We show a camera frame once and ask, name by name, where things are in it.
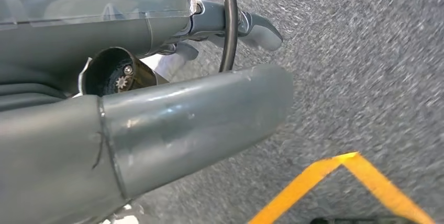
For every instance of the grey curved plastic piece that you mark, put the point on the grey curved plastic piece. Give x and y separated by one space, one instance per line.
173 122

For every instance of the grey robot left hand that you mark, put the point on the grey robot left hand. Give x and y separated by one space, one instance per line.
86 35

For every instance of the ribbed grey left arm sleeve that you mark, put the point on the ribbed grey left arm sleeve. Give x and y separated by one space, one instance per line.
27 94

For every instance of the yellow floor tape square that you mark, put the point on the yellow floor tape square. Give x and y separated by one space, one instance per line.
295 191

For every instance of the labelled metal cylinder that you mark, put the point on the labelled metal cylinder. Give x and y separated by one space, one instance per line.
104 73

